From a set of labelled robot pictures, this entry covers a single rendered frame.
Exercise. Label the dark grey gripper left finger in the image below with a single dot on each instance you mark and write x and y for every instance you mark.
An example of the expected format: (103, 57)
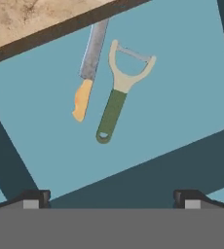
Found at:
(36, 197)

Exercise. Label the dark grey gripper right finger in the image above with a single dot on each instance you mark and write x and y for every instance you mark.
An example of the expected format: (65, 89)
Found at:
(188, 196)

